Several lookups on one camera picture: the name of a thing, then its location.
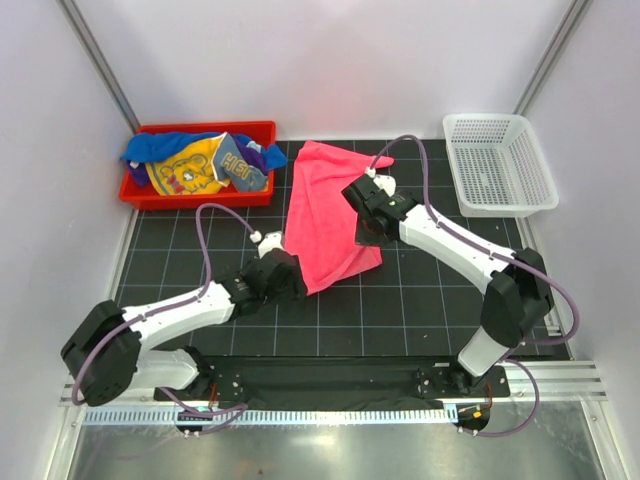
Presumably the pink microfiber towel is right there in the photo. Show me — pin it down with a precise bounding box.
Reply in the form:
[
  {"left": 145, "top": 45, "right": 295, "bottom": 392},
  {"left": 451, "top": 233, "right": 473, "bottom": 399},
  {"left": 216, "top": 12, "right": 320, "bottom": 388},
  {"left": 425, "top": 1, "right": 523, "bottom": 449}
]
[{"left": 284, "top": 141, "right": 382, "bottom": 295}]

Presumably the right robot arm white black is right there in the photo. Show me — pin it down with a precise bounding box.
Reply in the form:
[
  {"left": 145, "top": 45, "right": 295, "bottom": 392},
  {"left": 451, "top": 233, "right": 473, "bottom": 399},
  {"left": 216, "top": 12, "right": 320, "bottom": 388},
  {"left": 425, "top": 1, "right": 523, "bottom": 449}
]
[{"left": 342, "top": 174, "right": 554, "bottom": 396}]

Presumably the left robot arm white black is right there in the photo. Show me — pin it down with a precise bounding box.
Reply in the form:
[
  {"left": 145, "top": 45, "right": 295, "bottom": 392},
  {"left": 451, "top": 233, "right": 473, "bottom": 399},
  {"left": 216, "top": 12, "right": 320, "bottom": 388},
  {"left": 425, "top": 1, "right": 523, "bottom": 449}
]
[{"left": 61, "top": 249, "right": 307, "bottom": 407}]

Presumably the black grid cutting mat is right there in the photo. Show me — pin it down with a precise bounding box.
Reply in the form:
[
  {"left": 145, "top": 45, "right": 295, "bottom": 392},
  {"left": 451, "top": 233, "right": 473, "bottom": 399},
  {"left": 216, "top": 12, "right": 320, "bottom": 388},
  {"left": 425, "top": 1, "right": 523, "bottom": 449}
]
[{"left": 94, "top": 139, "right": 571, "bottom": 361}]

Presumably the grey lettered towel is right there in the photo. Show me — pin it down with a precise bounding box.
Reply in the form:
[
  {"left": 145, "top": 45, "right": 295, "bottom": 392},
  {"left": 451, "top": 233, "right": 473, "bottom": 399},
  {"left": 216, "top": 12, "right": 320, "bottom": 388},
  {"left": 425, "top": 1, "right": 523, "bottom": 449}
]
[{"left": 210, "top": 133, "right": 268, "bottom": 192}]

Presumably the white perforated plastic basket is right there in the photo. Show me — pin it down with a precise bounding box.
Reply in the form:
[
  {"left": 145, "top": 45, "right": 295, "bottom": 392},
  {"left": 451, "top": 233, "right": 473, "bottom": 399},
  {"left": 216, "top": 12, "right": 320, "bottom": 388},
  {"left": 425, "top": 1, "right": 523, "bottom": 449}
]
[{"left": 443, "top": 113, "right": 559, "bottom": 218}]

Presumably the red plastic bin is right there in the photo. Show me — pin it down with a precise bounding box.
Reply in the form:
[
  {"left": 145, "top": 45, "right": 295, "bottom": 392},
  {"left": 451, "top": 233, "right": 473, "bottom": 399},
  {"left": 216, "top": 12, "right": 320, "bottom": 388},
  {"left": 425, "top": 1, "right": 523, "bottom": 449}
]
[{"left": 119, "top": 120, "right": 277, "bottom": 211}]

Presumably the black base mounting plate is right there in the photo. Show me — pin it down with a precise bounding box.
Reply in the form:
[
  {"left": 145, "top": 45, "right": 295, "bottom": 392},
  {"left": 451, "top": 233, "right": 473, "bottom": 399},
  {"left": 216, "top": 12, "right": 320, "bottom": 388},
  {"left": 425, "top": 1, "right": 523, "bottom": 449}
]
[{"left": 152, "top": 357, "right": 511, "bottom": 401}]

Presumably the purple towel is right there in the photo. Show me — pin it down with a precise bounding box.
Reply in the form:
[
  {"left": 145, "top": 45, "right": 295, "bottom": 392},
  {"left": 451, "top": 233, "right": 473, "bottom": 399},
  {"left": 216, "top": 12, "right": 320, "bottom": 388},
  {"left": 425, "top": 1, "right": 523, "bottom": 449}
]
[{"left": 128, "top": 133, "right": 269, "bottom": 187}]

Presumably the blue towel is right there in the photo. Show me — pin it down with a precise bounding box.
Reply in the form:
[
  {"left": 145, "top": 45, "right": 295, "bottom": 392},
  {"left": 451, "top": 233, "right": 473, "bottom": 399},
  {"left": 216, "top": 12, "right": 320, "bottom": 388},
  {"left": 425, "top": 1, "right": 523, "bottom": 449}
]
[{"left": 120, "top": 132, "right": 287, "bottom": 173}]

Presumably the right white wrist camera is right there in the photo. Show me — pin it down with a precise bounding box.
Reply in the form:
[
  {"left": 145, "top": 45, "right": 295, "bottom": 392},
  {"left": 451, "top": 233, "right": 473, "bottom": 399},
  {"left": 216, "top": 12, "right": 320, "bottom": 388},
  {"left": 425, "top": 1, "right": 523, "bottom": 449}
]
[{"left": 365, "top": 167, "right": 396, "bottom": 197}]

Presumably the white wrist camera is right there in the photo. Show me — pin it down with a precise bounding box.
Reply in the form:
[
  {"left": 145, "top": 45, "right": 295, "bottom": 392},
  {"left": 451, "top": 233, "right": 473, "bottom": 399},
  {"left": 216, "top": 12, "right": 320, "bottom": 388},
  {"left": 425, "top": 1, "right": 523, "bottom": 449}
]
[
  {"left": 249, "top": 230, "right": 284, "bottom": 258},
  {"left": 365, "top": 167, "right": 396, "bottom": 197}
]

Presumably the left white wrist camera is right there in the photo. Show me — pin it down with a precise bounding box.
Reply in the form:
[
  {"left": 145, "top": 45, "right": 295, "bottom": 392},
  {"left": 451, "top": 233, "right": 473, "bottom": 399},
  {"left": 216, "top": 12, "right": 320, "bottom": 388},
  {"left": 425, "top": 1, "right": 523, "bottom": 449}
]
[{"left": 249, "top": 230, "right": 284, "bottom": 258}]

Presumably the white slotted cable duct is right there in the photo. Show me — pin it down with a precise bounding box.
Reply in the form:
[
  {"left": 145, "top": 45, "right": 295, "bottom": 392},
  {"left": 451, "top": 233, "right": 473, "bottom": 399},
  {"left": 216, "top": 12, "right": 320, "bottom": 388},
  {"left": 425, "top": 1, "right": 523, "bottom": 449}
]
[{"left": 83, "top": 405, "right": 458, "bottom": 428}]

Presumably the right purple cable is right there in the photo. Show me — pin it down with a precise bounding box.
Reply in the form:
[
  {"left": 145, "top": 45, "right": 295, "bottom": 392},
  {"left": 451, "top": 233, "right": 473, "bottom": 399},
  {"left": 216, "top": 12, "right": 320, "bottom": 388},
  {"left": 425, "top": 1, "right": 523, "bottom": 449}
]
[{"left": 367, "top": 133, "right": 581, "bottom": 438}]

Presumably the aluminium front rail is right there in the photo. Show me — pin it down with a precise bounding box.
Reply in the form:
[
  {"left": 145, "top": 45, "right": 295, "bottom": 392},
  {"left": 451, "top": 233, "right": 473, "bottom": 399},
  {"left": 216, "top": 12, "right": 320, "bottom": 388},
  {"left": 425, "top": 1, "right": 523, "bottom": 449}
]
[{"left": 59, "top": 360, "right": 609, "bottom": 407}]

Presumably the right aluminium corner post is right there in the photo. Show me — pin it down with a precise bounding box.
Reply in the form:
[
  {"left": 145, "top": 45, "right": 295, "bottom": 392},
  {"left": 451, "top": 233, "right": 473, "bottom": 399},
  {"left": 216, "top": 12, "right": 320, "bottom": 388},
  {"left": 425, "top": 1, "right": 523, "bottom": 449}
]
[{"left": 513, "top": 0, "right": 593, "bottom": 116}]

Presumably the aluminium corner post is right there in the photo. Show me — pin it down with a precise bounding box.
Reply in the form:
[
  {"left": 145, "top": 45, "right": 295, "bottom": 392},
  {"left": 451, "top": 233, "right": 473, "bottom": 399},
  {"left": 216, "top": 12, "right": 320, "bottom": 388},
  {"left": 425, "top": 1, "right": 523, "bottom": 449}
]
[
  {"left": 56, "top": 0, "right": 140, "bottom": 132},
  {"left": 513, "top": 0, "right": 593, "bottom": 116}
]

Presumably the left aluminium corner post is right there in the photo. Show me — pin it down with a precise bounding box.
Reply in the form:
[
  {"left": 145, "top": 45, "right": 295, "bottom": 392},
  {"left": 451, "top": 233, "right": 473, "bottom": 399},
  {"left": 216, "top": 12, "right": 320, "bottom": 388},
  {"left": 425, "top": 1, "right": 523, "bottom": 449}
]
[{"left": 56, "top": 0, "right": 140, "bottom": 132}]

